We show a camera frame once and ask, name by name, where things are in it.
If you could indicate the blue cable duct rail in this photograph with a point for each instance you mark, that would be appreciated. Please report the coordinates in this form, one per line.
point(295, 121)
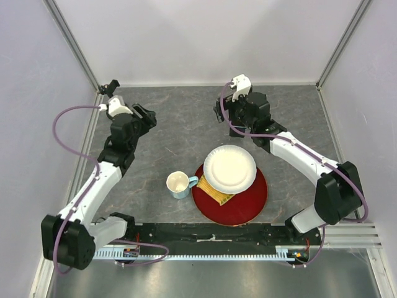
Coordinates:
point(122, 254)

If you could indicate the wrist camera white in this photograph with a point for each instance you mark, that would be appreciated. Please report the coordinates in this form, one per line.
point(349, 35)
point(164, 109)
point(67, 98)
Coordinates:
point(115, 106)
point(241, 85)

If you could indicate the light blue mug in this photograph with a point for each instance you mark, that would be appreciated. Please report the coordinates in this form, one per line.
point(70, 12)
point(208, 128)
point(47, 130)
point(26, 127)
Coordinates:
point(179, 184)

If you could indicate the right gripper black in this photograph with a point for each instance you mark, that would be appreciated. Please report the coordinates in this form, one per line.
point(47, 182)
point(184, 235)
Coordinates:
point(229, 105)

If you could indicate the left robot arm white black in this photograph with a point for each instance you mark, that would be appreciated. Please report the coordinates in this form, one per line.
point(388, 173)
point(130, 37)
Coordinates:
point(69, 238)

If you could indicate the red round tray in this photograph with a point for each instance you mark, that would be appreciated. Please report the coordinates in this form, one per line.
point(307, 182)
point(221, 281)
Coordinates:
point(240, 209)

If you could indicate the black round-base clamp stand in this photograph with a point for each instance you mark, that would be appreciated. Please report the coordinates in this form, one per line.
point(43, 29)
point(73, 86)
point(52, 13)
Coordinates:
point(109, 89)

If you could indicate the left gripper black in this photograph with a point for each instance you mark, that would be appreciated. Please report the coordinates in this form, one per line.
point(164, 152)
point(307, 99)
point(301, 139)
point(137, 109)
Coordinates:
point(148, 118)

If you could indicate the aluminium frame profile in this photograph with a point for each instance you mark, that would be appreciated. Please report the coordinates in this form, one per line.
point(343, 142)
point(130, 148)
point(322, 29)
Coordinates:
point(350, 232)

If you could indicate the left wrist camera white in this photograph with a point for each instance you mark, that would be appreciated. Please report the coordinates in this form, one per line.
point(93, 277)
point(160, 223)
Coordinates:
point(115, 106)

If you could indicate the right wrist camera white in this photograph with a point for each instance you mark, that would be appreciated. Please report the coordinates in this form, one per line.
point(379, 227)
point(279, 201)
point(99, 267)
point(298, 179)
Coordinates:
point(241, 85)

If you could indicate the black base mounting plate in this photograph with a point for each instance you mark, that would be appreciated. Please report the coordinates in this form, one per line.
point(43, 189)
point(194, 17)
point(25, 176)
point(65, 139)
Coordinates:
point(210, 239)

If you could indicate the white paper plate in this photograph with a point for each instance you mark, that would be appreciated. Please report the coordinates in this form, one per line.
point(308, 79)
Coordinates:
point(230, 169)

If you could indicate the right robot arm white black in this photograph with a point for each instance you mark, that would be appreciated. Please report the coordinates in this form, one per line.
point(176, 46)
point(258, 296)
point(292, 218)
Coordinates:
point(338, 190)

